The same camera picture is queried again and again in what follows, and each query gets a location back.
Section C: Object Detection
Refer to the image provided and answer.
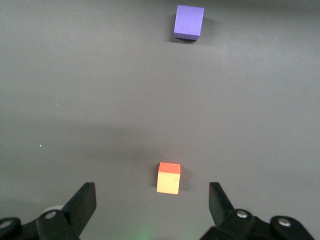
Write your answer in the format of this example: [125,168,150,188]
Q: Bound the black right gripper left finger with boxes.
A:
[0,181,97,240]

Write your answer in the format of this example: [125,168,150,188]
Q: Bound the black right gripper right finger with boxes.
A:
[199,181,316,240]

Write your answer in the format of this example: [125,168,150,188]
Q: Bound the orange block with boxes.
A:
[156,161,182,195]

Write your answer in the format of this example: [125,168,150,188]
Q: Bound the purple block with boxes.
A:
[173,4,205,41]

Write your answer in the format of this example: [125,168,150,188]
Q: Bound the dark grey table mat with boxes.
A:
[0,0,320,240]

